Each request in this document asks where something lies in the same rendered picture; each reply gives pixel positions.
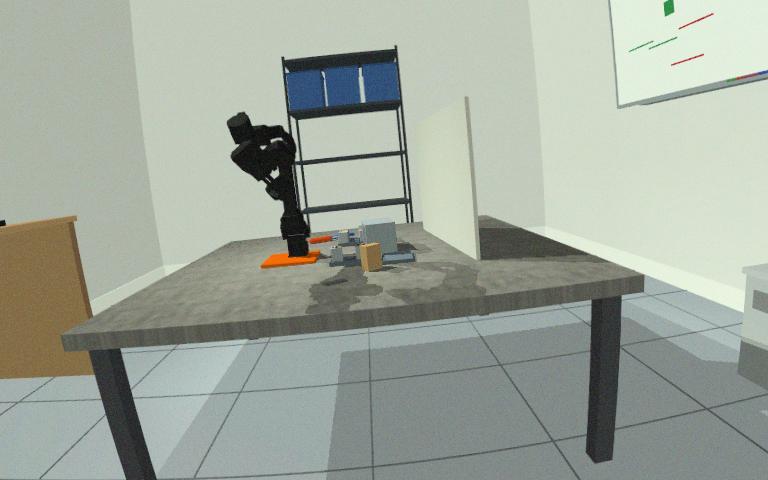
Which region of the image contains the beige flat panel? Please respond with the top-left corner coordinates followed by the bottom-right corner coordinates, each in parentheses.
top-left (415, 96), bottom-right (481, 260)

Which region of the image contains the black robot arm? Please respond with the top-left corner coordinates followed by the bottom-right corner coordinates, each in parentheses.
top-left (227, 112), bottom-right (310, 258)

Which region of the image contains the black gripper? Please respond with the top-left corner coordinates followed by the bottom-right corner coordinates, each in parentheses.
top-left (230, 140), bottom-right (293, 202)

